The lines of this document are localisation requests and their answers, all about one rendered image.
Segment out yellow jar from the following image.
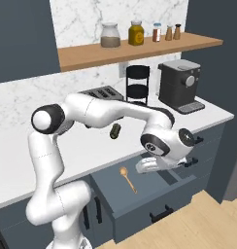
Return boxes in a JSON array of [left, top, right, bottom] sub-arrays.
[[127, 19, 146, 47]]

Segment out dark grey tall cupboard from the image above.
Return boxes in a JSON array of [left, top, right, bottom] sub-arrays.
[[181, 0, 237, 204]]

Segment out silver toaster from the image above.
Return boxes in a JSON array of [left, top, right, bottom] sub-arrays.
[[78, 85, 125, 102]]

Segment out grey cupboard door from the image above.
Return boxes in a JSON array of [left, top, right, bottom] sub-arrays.
[[0, 186, 92, 249], [86, 181, 116, 249]]

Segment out grey open drawer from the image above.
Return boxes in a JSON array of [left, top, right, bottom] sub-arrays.
[[89, 154, 198, 244]]

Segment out dark green pickle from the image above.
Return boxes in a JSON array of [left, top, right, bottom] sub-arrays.
[[109, 122, 121, 141]]

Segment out red spice bottle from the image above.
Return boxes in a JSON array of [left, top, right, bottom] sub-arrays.
[[152, 21, 163, 44]]

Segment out dark grey wall cupboard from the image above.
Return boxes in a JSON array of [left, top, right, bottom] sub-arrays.
[[0, 0, 62, 85]]

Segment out grey drawer front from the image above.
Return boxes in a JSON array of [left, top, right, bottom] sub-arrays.
[[183, 146, 224, 183], [191, 122, 227, 154]]

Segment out black round wire stand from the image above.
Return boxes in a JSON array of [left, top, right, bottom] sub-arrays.
[[124, 64, 152, 107]]

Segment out clear glass jar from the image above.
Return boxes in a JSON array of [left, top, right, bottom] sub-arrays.
[[100, 21, 121, 49]]

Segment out brown shaker with black top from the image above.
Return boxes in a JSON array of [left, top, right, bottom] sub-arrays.
[[173, 22, 183, 41]]

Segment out dark grey coffee machine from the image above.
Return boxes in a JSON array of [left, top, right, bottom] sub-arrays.
[[156, 58, 206, 115]]

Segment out wooden spoon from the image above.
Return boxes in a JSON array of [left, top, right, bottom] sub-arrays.
[[118, 166, 138, 195]]

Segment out white wall outlet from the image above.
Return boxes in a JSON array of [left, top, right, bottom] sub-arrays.
[[118, 61, 129, 79]]

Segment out black cupboard door handle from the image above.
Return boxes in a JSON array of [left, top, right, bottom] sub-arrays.
[[93, 196, 103, 225], [82, 205, 91, 231]]

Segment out wooden wall shelf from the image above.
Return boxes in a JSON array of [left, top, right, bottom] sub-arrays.
[[56, 31, 224, 73]]

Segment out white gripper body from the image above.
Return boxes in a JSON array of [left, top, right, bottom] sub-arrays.
[[135, 157, 164, 175]]

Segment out black drawer handle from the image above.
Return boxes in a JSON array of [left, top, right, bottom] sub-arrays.
[[149, 204, 175, 224], [184, 157, 200, 168], [193, 135, 205, 146]]

